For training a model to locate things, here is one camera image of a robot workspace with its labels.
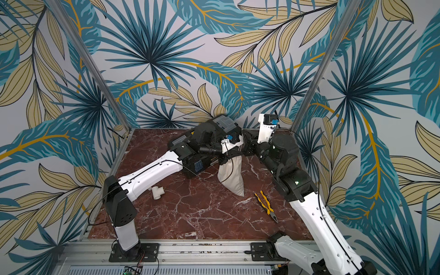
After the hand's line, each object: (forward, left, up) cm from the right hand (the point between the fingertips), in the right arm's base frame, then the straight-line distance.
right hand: (231, 135), depth 59 cm
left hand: (+2, -5, -14) cm, 15 cm away
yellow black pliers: (-11, -20, -43) cm, 49 cm away
